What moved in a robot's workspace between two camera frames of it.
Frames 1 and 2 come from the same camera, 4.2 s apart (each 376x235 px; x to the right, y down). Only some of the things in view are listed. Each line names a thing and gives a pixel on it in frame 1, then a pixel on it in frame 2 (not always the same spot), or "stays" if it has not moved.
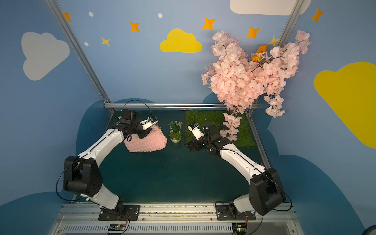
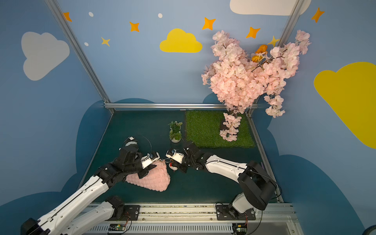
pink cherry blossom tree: [237, 79] stays
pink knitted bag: [156, 139] -> [157, 178]
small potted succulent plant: [175, 134] stays
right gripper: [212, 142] -> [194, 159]
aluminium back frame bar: [173, 105] stays
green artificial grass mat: [245, 136] stays
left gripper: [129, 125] -> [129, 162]
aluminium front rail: [83, 219] stays
